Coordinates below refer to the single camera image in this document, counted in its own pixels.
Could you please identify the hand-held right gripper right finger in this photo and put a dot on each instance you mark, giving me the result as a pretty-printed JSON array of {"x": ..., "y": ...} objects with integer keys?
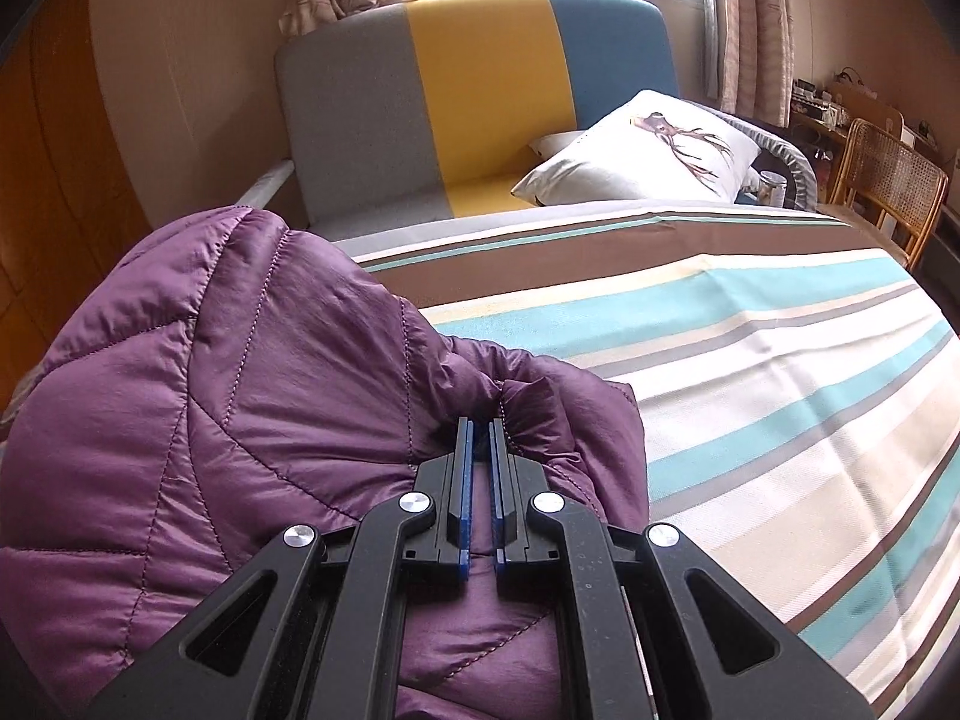
[{"x": 496, "y": 480}]

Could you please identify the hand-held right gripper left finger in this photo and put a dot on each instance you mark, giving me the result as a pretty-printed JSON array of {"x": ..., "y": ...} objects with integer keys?
[{"x": 466, "y": 480}]

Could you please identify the purple quilted jacket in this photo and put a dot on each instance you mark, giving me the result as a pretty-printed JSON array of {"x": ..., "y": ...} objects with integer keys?
[{"x": 225, "y": 390}]

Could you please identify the striped bed sheet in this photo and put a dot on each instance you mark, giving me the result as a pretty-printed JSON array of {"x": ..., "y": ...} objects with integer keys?
[{"x": 750, "y": 390}]

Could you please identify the white deer print pillow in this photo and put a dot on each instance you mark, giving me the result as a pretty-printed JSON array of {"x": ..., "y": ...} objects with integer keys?
[{"x": 637, "y": 157}]

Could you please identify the grey yellow blue headboard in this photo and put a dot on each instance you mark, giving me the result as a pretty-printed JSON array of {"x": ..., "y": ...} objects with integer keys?
[{"x": 480, "y": 90}]

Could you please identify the metal jar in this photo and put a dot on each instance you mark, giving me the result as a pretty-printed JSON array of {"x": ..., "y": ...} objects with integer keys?
[{"x": 772, "y": 186}]

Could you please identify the grey padded crib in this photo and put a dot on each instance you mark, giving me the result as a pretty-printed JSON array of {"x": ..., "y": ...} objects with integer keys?
[{"x": 795, "y": 157}]

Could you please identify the wooden desk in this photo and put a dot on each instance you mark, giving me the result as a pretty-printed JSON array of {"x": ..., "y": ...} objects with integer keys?
[{"x": 817, "y": 127}]

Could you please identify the wicker chair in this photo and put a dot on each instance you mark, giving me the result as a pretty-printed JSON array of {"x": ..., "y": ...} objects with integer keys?
[{"x": 885, "y": 165}]

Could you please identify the orange wooden wardrobe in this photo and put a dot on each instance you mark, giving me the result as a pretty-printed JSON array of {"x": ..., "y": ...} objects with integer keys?
[{"x": 60, "y": 165}]

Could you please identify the white bed rail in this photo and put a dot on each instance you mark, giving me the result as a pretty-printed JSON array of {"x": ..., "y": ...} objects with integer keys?
[{"x": 266, "y": 178}]

